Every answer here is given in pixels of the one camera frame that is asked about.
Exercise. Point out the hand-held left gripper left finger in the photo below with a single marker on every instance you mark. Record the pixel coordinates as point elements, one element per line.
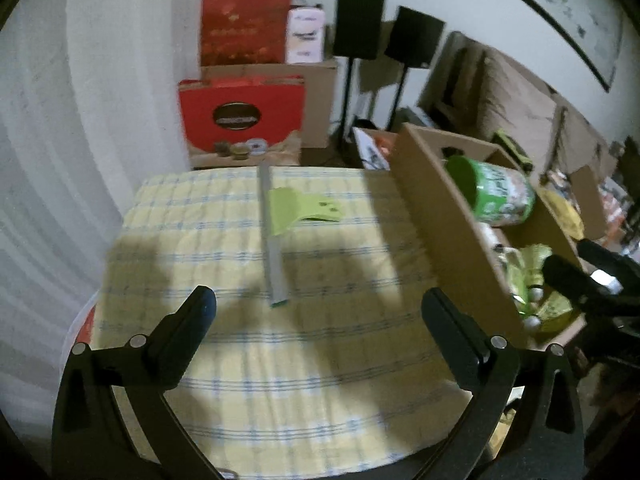
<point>197,315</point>

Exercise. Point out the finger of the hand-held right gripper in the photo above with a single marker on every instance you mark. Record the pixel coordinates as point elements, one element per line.
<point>615,260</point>
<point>570,280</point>

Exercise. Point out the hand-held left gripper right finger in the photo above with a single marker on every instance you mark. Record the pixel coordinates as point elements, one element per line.
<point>440,310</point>

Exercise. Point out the cardboard divider box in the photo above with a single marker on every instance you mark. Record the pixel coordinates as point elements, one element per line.
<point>440,220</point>

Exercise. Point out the green snack can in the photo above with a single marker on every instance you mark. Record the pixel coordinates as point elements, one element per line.
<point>500,190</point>

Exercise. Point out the green white snack packet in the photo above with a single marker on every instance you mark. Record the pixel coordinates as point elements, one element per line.
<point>525,270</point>

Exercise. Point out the yellow crinkled paper liner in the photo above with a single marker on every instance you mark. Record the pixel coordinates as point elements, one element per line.
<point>562,212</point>

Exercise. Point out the grey flat strip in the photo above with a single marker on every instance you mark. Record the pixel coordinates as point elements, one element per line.
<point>275,260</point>

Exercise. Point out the yellow checked tablecloth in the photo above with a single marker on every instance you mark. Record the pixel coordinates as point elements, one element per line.
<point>300,360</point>

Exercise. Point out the orange stool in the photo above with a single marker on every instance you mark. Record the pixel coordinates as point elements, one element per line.
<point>86,327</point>

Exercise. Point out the light green plastic scraper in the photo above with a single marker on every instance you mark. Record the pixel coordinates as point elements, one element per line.
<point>290,205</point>

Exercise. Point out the green item on sofa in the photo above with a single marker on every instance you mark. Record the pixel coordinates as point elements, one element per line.
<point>510,147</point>

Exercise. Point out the open cardboard box of clutter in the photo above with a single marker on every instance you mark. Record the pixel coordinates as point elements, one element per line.
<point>375,147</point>

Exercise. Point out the brown covered sofa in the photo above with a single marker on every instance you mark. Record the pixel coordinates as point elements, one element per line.
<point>515,95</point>

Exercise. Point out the red collection gift box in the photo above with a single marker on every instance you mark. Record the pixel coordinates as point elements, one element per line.
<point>240,105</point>

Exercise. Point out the black speaker stand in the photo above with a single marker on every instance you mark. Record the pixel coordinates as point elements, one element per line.
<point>347,100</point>
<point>397,100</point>

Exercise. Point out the large cardboard box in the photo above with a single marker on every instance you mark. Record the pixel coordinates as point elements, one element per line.
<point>320,105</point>

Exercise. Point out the black framed painting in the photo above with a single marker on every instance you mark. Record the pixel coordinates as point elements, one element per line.
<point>565,0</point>

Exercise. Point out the red floral gift bag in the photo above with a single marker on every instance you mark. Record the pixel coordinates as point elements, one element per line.
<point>245,30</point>

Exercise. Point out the white printed box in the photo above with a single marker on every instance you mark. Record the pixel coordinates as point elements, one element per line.
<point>305,35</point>

